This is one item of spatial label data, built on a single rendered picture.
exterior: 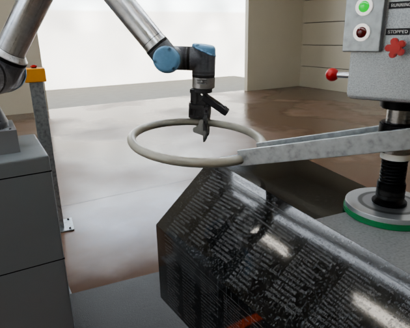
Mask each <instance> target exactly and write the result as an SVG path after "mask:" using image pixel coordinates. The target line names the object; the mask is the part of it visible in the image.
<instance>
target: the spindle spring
mask: <svg viewBox="0 0 410 328"><path fill-rule="evenodd" d="M390 162H395V163H390ZM408 163H409V161H405V162H402V163H400V162H396V161H389V162H388V160H385V159H382V160H381V166H380V168H381V169H380V173H379V174H380V175H379V181H380V182H381V183H383V184H387V185H402V184H404V183H405V179H406V176H407V174H406V173H407V166H408ZM385 164H386V165H385ZM390 165H394V166H390ZM386 168H387V169H386ZM394 169H399V170H394ZM386 171H388V172H386ZM394 172H397V173H394ZM386 174H387V175H386ZM388 175H391V176H388ZM388 178H390V179H388ZM393 179H397V180H393ZM385 181H386V182H385ZM392 182H398V183H392Z"/></svg>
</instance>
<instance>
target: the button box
mask: <svg viewBox="0 0 410 328"><path fill-rule="evenodd" d="M357 1H358V0H347V1H346V15H345V23H344V37H343V46H342V51H343V52H380V51H382V46H383V35H384V29H385V18H386V13H387V2H388V0H372V2H373V9H372V11H371V12H370V13H369V14H367V15H365V16H360V15H358V14H357V12H356V10H355V6H356V4H357ZM361 23H365V24H367V25H368V26H369V28H370V36H369V37H368V38H367V39H366V40H364V41H357V40H356V39H355V38H354V37H353V30H354V28H355V27H356V26H357V25H358V24H361Z"/></svg>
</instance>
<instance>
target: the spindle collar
mask: <svg viewBox="0 0 410 328"><path fill-rule="evenodd" d="M401 128H410V111H393V110H389V109H387V115H386V118H385V119H383V120H381V121H379V128H378V131H386V130H396V129H401ZM383 153H384V154H389V155H394V156H409V155H410V150H400V151H393V152H383Z"/></svg>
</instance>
